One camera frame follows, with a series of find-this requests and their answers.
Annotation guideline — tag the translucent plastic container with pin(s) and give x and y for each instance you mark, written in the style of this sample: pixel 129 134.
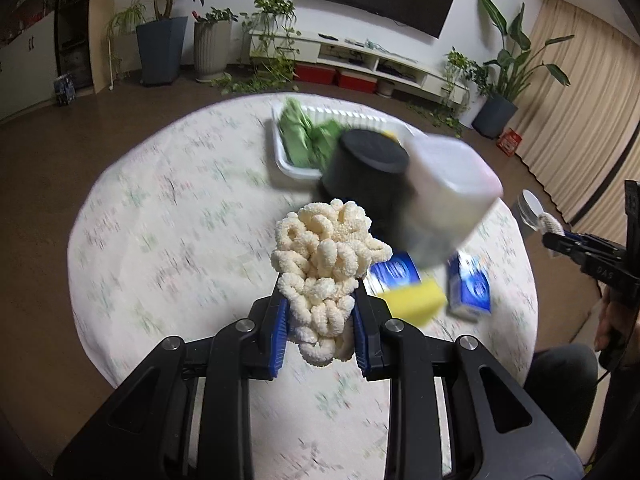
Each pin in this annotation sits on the translucent plastic container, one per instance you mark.
pixel 450 195

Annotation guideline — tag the green microfibre cloth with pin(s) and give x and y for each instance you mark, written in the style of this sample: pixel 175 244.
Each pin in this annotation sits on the green microfibre cloth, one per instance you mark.
pixel 297 135

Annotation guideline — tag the spider plant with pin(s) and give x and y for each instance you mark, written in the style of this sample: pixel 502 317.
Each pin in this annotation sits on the spider plant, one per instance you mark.
pixel 127 15

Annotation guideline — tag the dark blue planter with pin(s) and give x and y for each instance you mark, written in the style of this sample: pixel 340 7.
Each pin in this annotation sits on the dark blue planter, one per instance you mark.
pixel 162 50
pixel 494 117

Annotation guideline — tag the beige curtain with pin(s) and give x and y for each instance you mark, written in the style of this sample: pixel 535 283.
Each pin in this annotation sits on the beige curtain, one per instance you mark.
pixel 585 110

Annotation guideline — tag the red carton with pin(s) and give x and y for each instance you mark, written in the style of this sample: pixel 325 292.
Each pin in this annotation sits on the red carton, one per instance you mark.
pixel 510 142

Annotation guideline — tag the beige knitted cloth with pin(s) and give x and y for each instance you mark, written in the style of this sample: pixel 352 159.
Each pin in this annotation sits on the beige knitted cloth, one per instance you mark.
pixel 550 222

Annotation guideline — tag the black cylindrical container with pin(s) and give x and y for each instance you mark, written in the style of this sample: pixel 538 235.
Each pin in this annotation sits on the black cylindrical container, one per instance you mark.
pixel 360 170

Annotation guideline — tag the small bushy houseplant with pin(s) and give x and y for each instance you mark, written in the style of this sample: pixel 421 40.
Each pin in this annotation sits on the small bushy houseplant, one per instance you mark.
pixel 460 70

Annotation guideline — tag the white plant pot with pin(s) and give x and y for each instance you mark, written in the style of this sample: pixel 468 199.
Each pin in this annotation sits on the white plant pot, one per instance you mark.
pixel 470 110

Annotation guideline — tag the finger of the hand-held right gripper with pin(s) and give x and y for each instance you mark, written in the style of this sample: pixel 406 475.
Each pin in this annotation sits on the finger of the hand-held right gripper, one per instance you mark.
pixel 595 265
pixel 600 241

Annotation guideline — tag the person's right hand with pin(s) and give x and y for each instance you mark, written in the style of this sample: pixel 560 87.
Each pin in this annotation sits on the person's right hand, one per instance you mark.
pixel 612 325

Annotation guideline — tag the small green houseplant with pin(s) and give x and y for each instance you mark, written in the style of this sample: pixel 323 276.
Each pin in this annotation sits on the small green houseplant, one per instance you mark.
pixel 215 16

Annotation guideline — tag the dark glass cabinet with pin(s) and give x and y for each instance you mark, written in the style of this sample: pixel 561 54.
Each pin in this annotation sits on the dark glass cabinet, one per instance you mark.
pixel 75 25

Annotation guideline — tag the red storage box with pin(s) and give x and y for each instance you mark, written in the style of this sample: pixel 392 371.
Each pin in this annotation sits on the red storage box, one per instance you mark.
pixel 356 81
pixel 315 74

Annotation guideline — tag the person's right leg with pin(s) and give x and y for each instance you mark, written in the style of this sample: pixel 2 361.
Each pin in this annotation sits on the person's right leg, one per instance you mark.
pixel 560 385

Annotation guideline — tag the cream looped chenille scrubber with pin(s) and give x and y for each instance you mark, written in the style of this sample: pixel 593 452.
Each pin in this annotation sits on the cream looped chenille scrubber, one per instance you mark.
pixel 320 260

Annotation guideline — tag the white plastic tray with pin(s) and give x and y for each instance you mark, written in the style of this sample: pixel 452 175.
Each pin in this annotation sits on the white plastic tray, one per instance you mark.
pixel 350 115

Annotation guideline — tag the blue toy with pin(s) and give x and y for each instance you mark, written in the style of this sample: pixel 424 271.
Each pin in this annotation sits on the blue toy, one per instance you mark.
pixel 65 90

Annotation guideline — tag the floral tablecloth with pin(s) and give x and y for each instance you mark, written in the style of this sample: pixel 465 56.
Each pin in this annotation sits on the floral tablecloth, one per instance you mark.
pixel 175 235

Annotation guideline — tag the lined trash bin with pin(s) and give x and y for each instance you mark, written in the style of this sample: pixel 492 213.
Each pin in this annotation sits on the lined trash bin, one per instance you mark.
pixel 530 205

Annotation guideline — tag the rectangular yellow sponge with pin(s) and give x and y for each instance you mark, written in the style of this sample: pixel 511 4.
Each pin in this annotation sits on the rectangular yellow sponge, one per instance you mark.
pixel 417 302

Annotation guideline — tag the trailing vine plant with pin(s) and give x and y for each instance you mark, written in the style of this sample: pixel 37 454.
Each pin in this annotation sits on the trailing vine plant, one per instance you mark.
pixel 272 35

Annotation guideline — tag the blue white tissue packet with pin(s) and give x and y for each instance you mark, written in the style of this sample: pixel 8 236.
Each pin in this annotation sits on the blue white tissue packet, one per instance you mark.
pixel 470 287
pixel 395 272

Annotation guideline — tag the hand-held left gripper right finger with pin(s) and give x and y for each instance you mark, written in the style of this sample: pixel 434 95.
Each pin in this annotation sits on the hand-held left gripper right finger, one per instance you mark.
pixel 361 345

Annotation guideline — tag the white ribbed planter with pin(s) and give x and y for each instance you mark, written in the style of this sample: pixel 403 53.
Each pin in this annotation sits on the white ribbed planter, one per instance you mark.
pixel 213 52

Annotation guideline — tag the white plant stand pole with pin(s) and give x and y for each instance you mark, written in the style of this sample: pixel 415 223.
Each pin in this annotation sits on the white plant stand pole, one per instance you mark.
pixel 110 65

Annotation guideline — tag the bird-of-paradise plant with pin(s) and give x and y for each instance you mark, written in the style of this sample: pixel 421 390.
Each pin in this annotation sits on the bird-of-paradise plant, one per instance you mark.
pixel 520 55

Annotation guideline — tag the white wall cabinet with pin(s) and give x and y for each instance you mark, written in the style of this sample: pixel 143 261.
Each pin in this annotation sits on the white wall cabinet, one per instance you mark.
pixel 25 60

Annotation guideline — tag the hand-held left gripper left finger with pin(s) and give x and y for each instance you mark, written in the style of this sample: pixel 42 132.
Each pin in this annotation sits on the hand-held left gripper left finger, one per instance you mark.
pixel 279 340

